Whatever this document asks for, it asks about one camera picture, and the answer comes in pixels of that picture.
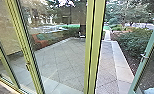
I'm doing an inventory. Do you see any green framed window wall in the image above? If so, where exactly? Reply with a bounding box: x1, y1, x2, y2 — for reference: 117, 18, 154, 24
0, 0, 107, 94

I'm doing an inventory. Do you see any green framed glass door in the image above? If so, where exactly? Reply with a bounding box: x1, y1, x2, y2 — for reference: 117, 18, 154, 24
127, 12, 154, 94

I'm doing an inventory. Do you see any dark green garden shrub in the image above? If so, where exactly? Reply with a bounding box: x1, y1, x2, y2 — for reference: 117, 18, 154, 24
116, 27, 154, 58

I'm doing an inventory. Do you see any reddish brown garden shrub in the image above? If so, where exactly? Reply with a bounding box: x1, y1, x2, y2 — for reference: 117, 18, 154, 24
30, 33, 56, 51

